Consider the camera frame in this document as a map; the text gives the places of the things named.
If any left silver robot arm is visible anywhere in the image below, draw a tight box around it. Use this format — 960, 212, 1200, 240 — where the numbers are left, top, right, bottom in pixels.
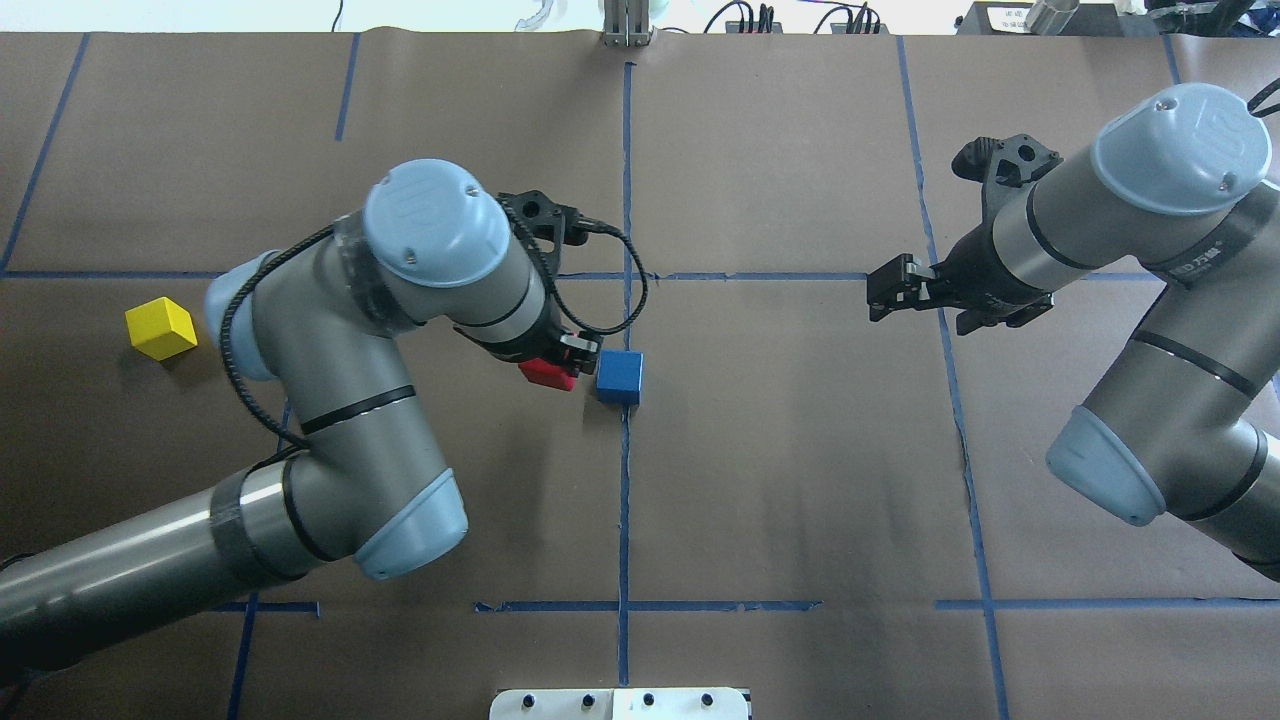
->
1, 159, 623, 685

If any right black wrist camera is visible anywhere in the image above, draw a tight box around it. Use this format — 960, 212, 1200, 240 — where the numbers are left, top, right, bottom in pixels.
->
950, 135, 1065, 224

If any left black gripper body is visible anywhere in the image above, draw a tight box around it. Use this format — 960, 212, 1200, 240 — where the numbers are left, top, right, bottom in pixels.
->
454, 290, 567, 363

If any yellow wooden block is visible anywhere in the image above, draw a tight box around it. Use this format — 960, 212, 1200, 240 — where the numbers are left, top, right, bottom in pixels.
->
124, 297, 198, 363

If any white pedestal column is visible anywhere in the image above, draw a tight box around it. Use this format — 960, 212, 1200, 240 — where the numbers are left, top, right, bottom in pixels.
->
488, 685, 754, 719

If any blue wooden block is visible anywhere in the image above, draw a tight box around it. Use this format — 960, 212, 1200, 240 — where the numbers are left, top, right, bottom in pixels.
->
595, 348, 645, 407

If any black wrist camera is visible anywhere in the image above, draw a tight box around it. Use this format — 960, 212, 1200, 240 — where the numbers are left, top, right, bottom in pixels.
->
950, 135, 1065, 224
495, 190, 589, 275

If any aluminium frame post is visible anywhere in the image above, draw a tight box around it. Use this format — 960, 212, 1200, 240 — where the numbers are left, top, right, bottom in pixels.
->
600, 0, 653, 47

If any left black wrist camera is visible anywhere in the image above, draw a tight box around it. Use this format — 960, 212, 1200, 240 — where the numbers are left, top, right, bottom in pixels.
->
495, 190, 589, 275

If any black box under cylinder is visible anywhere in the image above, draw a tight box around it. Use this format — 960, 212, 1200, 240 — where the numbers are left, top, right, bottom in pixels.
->
955, 1, 1124, 37

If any red wooden block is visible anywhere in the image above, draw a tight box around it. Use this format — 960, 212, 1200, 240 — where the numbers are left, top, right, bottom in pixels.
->
517, 357, 579, 392

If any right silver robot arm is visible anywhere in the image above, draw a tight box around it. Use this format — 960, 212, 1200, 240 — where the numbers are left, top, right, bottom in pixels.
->
867, 83, 1279, 580

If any silver metal cylinder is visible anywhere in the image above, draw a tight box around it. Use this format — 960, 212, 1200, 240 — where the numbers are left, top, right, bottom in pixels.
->
1024, 0, 1082, 36

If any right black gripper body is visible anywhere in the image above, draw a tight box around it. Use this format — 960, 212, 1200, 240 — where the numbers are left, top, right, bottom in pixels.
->
931, 234, 1053, 336

